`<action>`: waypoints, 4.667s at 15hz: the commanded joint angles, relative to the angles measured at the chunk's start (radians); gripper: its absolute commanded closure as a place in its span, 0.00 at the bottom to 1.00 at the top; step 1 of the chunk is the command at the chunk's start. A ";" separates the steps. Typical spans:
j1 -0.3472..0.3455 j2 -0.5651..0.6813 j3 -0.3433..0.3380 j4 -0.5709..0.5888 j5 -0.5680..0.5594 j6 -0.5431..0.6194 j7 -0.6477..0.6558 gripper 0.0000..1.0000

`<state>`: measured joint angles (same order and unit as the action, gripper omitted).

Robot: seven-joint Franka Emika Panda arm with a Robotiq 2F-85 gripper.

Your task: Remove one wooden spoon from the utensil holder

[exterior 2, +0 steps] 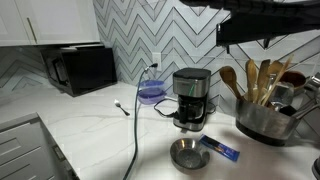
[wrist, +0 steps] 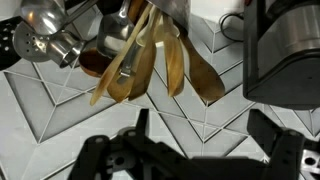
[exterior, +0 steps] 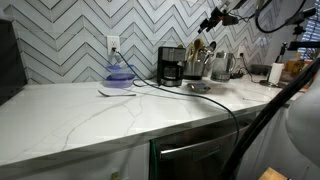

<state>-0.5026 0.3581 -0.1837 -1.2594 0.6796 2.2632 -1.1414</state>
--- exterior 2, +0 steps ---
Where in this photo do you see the black steel coffee maker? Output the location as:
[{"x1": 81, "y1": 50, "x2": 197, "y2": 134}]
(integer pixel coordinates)
[{"x1": 172, "y1": 67, "x2": 212, "y2": 132}]

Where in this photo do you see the white wall outlet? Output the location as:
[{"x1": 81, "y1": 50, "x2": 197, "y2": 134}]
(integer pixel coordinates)
[{"x1": 151, "y1": 51, "x2": 163, "y2": 72}]

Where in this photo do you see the thin wooden stirrer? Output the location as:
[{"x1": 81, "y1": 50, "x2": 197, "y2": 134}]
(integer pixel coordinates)
[{"x1": 261, "y1": 54, "x2": 295, "y2": 107}]

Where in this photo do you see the dark green power cable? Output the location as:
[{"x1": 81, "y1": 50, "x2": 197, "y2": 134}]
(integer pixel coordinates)
[{"x1": 122, "y1": 62, "x2": 160, "y2": 180}]

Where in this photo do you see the white upper cabinet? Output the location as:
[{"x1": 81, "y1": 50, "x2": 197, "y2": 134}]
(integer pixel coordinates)
[{"x1": 0, "y1": 0, "x2": 101, "y2": 47}]

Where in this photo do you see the steel utensil holder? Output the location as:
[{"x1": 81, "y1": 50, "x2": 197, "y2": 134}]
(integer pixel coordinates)
[{"x1": 235, "y1": 95, "x2": 302, "y2": 147}]

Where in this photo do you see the blue snack bar wrapper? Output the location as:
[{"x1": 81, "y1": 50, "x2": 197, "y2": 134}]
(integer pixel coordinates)
[{"x1": 198, "y1": 133, "x2": 241, "y2": 164}]

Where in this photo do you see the steel bowl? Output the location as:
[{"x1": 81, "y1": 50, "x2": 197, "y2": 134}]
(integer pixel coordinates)
[{"x1": 169, "y1": 137, "x2": 212, "y2": 176}]

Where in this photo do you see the shiny steel measuring cup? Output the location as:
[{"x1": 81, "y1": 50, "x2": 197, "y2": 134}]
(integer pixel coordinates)
[{"x1": 269, "y1": 81, "x2": 296, "y2": 107}]

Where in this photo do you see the small purple-lidded plastic container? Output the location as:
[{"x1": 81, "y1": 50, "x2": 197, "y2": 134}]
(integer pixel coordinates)
[{"x1": 139, "y1": 79, "x2": 166, "y2": 90}]

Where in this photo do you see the large purple-lidded plastic container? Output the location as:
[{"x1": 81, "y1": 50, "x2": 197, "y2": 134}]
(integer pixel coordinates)
[{"x1": 137, "y1": 87, "x2": 167, "y2": 106}]

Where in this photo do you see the shiny steel utensil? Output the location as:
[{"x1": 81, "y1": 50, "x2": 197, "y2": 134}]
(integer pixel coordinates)
[{"x1": 303, "y1": 73, "x2": 320, "y2": 94}]

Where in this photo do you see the flat wooden spatula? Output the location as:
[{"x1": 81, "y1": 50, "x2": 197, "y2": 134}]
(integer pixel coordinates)
[{"x1": 255, "y1": 58, "x2": 272, "y2": 105}]

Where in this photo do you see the long-handled wooden spoon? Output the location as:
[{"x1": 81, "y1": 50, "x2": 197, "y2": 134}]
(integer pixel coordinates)
[{"x1": 264, "y1": 60, "x2": 285, "y2": 101}]

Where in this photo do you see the slotted wooden spoon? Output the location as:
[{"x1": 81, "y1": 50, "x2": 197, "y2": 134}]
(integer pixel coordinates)
[{"x1": 245, "y1": 58, "x2": 260, "y2": 104}]

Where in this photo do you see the oval-head wooden spoon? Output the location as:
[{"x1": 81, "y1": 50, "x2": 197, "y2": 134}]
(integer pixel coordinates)
[{"x1": 218, "y1": 65, "x2": 244, "y2": 101}]

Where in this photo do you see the dark round object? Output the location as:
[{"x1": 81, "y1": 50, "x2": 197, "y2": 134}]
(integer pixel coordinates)
[{"x1": 311, "y1": 156, "x2": 320, "y2": 180}]

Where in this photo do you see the brass cabinet handle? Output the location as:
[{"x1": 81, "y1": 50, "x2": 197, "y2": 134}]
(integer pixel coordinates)
[{"x1": 26, "y1": 16, "x2": 38, "y2": 45}]

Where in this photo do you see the dark red ladle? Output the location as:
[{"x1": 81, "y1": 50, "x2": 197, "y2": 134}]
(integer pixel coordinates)
[{"x1": 281, "y1": 70, "x2": 307, "y2": 94}]

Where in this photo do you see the black coffee maker cord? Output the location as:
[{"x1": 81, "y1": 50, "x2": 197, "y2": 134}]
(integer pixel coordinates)
[{"x1": 153, "y1": 97, "x2": 181, "y2": 120}]

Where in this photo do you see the black toaster oven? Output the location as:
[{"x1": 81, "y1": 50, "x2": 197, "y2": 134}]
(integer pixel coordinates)
[{"x1": 39, "y1": 44, "x2": 118, "y2": 98}]

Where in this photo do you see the grey panelled cabinet front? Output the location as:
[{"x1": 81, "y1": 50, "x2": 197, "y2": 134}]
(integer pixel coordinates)
[{"x1": 0, "y1": 112, "x2": 80, "y2": 180}]

